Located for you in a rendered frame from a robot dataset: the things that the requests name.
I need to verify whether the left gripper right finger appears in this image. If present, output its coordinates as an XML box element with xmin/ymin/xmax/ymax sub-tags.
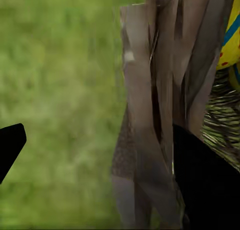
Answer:
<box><xmin>173</xmin><ymin>125</ymin><xmax>240</xmax><ymax>230</ymax></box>

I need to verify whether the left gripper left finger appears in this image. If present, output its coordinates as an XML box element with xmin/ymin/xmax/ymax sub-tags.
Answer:
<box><xmin>0</xmin><ymin>123</ymin><xmax>27</xmax><ymax>184</ymax></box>

